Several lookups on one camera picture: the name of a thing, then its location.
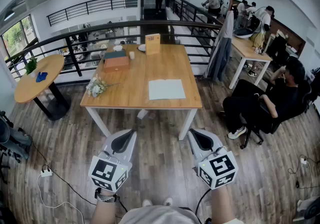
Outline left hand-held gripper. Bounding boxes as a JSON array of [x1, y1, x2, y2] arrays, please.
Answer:
[[87, 129, 138, 193]]

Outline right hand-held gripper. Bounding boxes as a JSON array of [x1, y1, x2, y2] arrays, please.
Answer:
[[187, 128, 240, 191]]

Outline person's left forearm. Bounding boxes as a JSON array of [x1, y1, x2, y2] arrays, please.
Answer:
[[89, 188, 120, 224]]

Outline person's right forearm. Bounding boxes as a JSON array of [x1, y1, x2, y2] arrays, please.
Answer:
[[209, 186, 237, 223]]

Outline person's grey shirt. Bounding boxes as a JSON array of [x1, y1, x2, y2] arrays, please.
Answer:
[[118, 205, 245, 224]]

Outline white flower bouquet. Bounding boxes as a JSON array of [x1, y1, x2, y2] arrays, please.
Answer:
[[85, 74, 121, 98]]

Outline white wheeled machine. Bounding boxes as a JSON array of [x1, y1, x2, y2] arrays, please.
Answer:
[[292, 197, 320, 224]]

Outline wooden table white legs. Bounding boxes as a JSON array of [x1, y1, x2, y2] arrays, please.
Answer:
[[228, 35, 273, 90], [79, 44, 203, 141]]

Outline black chair base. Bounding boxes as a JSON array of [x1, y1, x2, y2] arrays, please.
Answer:
[[0, 143, 22, 184]]

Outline orange brown box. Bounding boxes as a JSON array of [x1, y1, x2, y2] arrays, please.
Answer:
[[103, 55, 130, 73]]

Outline round wooden table black base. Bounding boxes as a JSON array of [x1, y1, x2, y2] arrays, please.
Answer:
[[13, 54, 72, 121]]

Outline black office chair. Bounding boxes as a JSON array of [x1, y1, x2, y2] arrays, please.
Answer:
[[239, 80, 313, 150]]

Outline black metal railing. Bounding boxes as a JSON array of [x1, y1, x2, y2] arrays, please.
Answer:
[[4, 20, 223, 81]]

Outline dark green box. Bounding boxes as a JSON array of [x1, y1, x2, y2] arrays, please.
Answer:
[[103, 49, 127, 60]]

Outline blue cloth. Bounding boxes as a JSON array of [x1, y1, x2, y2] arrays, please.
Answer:
[[35, 71, 49, 83]]

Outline grey hanging coat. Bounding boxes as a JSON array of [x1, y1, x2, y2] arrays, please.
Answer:
[[204, 10, 235, 82]]

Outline small potted green plant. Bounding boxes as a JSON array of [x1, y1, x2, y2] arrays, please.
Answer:
[[24, 57, 38, 78]]

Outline yellow standing menu card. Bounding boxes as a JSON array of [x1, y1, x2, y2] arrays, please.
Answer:
[[144, 33, 161, 55]]

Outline round white basin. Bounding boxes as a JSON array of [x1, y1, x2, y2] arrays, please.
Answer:
[[233, 27, 255, 39]]

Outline black staircase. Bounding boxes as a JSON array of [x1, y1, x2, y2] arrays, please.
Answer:
[[142, 7, 176, 44]]

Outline black balcony railing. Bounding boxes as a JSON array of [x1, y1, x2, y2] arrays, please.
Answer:
[[46, 0, 141, 27]]

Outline beaded bracelet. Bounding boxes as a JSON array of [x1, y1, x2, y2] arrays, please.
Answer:
[[97, 193, 118, 203]]

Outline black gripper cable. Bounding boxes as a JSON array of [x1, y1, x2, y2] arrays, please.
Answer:
[[194, 188, 211, 218]]

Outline large window black frame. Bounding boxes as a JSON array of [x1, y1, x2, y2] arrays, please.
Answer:
[[1, 14, 40, 59]]

